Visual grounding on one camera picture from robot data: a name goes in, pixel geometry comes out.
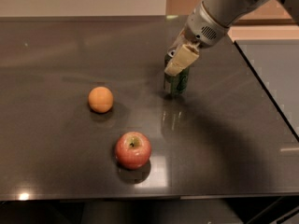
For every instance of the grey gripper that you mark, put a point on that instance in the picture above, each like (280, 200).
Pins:
(202, 28)

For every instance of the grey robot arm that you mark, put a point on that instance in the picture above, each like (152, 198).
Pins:
(236, 9)

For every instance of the grey side table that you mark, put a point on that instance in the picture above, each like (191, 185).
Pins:
(276, 64)

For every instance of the orange fruit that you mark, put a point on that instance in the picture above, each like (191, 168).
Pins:
(100, 99)

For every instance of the red apple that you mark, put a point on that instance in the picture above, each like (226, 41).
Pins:
(133, 150)

